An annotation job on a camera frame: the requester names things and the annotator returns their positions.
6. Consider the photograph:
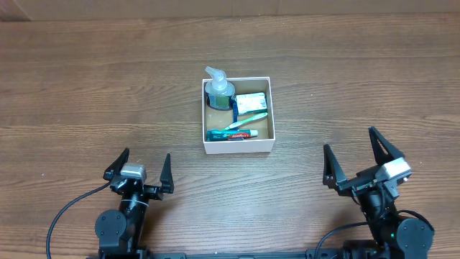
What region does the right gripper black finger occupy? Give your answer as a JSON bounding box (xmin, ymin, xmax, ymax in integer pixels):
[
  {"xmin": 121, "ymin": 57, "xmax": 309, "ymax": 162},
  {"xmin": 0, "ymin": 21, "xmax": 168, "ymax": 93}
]
[
  {"xmin": 369, "ymin": 127, "xmax": 405, "ymax": 165},
  {"xmin": 323, "ymin": 144, "xmax": 347, "ymax": 189}
]

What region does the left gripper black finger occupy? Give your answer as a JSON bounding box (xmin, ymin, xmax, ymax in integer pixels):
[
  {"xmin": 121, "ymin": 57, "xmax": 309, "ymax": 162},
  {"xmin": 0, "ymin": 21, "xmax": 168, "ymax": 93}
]
[
  {"xmin": 103, "ymin": 147, "xmax": 129, "ymax": 176},
  {"xmin": 160, "ymin": 153, "xmax": 175, "ymax": 194}
]

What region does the red white toothpaste tube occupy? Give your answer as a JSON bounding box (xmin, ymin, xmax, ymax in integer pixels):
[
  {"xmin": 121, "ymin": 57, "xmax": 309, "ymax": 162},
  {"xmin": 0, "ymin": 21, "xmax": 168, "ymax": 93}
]
[{"xmin": 206, "ymin": 129, "xmax": 259, "ymax": 142}]

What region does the green white toothbrush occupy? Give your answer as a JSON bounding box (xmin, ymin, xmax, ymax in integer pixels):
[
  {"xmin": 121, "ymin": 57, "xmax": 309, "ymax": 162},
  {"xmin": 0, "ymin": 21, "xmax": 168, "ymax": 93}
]
[{"xmin": 224, "ymin": 112, "xmax": 268, "ymax": 130}]

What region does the blue disposable razor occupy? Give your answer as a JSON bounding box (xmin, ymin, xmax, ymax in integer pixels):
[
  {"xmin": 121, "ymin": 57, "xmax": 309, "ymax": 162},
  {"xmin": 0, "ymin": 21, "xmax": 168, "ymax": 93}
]
[{"xmin": 232, "ymin": 102, "xmax": 239, "ymax": 122}]

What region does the clear soap pump bottle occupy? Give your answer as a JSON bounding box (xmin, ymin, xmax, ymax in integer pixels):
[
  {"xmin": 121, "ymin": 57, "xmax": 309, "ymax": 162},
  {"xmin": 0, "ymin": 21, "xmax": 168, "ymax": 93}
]
[{"xmin": 205, "ymin": 66, "xmax": 236, "ymax": 110}]

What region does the green soap bar package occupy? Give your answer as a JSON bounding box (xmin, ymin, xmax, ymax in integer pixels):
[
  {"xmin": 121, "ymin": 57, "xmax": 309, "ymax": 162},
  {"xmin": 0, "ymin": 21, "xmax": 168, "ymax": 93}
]
[{"xmin": 235, "ymin": 92, "xmax": 267, "ymax": 115}]

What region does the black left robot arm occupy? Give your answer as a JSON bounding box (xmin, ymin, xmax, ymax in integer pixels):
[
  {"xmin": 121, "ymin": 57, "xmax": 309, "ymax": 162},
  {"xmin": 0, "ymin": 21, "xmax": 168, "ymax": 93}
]
[{"xmin": 95, "ymin": 148, "xmax": 174, "ymax": 258}]

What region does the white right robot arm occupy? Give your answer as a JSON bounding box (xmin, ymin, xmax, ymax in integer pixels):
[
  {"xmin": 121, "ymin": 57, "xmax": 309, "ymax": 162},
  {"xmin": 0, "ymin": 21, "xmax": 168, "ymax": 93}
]
[{"xmin": 313, "ymin": 127, "xmax": 435, "ymax": 258}]

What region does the white cardboard box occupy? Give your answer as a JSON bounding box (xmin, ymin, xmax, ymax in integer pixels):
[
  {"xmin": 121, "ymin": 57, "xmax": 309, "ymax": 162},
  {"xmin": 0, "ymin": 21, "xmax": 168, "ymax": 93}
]
[{"xmin": 201, "ymin": 77, "xmax": 276, "ymax": 155}]

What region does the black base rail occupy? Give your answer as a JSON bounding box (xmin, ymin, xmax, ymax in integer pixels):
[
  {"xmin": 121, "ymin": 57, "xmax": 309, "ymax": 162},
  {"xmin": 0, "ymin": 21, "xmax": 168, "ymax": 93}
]
[{"xmin": 149, "ymin": 248, "xmax": 315, "ymax": 259}]

